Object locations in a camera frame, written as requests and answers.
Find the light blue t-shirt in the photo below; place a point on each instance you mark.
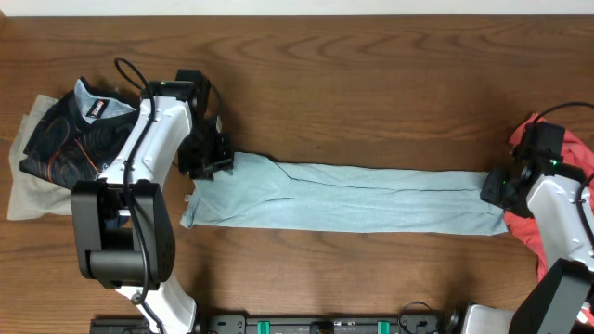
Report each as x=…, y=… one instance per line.
x=261, y=193

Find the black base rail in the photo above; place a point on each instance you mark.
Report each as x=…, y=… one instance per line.
x=415, y=323

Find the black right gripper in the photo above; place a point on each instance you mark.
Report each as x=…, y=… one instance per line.
x=493, y=188

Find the black orange folded shirt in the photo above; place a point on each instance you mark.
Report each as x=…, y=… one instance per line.
x=79, y=136

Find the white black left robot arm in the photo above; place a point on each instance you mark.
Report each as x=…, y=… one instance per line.
x=123, y=233

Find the beige folded shirt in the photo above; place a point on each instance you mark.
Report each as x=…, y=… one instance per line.
x=31, y=197

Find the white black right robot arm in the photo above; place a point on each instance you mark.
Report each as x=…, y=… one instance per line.
x=541, y=186

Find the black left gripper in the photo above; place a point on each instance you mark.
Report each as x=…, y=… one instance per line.
x=210, y=155

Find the red t-shirt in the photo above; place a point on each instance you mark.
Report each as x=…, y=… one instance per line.
x=575, y=153

